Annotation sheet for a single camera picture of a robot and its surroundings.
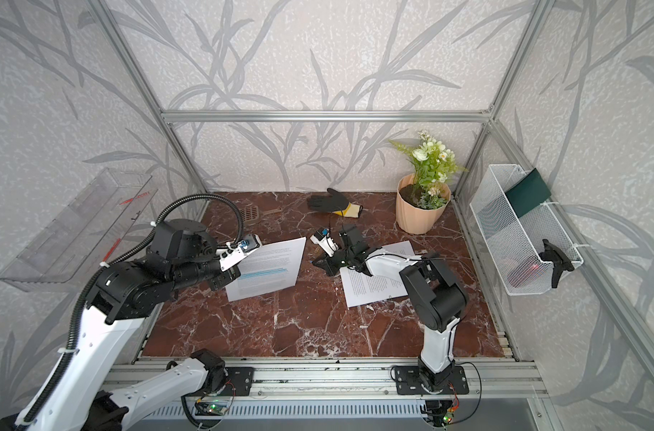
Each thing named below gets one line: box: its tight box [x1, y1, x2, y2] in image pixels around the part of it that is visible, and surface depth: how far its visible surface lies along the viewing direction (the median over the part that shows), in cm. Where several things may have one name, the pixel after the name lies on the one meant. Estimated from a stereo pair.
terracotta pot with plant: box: [388, 130, 469, 235], surface depth 96 cm
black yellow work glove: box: [306, 187, 363, 219], surface depth 118 cm
